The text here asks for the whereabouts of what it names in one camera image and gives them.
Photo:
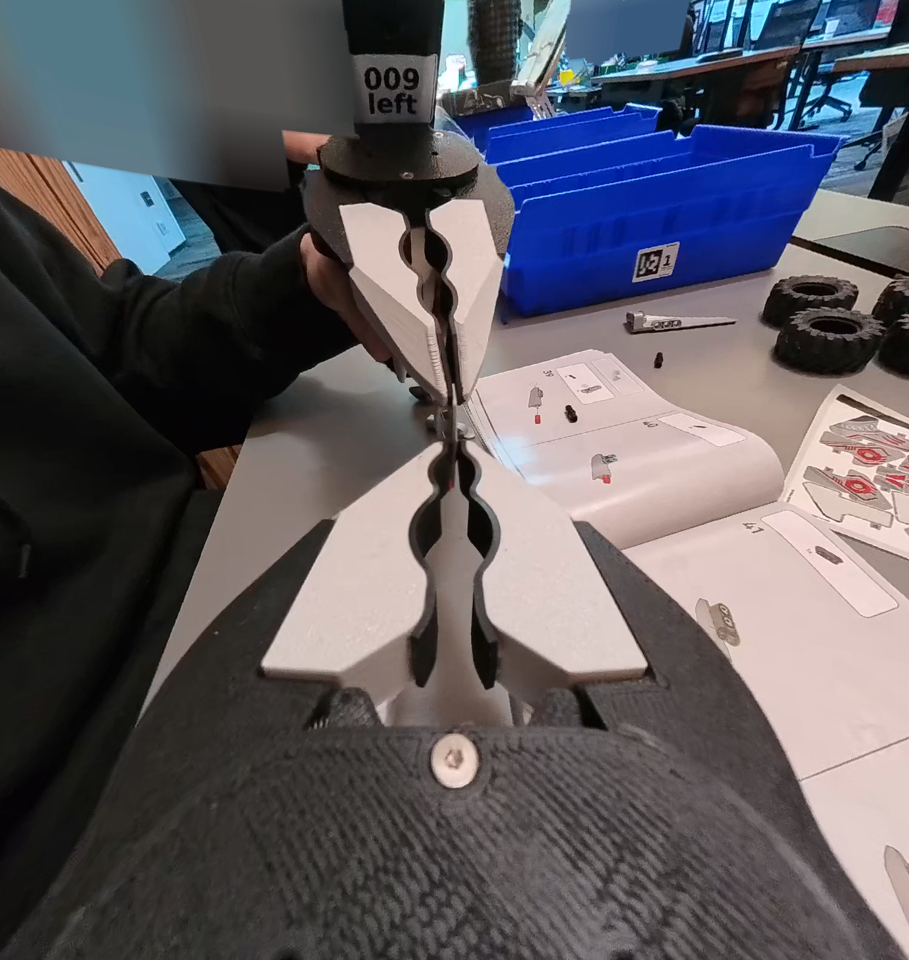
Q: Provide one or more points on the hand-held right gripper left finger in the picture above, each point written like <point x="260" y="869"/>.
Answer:
<point x="349" y="600"/>

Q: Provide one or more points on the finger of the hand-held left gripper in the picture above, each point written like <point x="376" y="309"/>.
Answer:
<point x="473" y="262"/>
<point x="379" y="285"/>

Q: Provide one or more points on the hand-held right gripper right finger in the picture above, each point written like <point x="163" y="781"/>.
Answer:
<point x="559" y="600"/>

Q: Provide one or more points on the blue plastic bin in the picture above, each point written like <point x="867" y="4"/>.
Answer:
<point x="574" y="270"/>
<point x="559" y="124"/>

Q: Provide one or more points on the small grey toy piece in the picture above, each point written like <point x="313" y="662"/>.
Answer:
<point x="443" y="421"/>

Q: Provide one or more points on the grey wedge toy panel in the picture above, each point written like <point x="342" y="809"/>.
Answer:
<point x="664" y="322"/>

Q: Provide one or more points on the person's left forearm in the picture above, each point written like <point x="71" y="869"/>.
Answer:
<point x="199" y="337"/>

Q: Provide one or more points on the grey desk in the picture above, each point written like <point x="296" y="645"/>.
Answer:
<point x="297" y="465"/>

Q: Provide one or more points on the person's left hand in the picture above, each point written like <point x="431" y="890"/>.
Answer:
<point x="331" y="289"/>

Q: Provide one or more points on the black ribbed object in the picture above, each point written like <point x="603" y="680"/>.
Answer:
<point x="496" y="37"/>

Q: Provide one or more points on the instruction booklet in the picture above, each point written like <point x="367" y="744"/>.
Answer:
<point x="649" y="465"/>

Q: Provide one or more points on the wood-edged table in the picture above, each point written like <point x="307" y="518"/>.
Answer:
<point x="694" y="66"/>
<point x="897" y="56"/>

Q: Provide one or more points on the person's black hoodie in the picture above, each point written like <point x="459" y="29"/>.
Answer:
<point x="49" y="600"/>

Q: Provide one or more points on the sticker sheet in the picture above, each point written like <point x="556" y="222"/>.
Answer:
<point x="859" y="465"/>

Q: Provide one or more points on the black office chair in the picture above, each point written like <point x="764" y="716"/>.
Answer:
<point x="829" y="82"/>

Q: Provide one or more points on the grey stand pad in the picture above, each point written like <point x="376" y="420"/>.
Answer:
<point x="874" y="249"/>

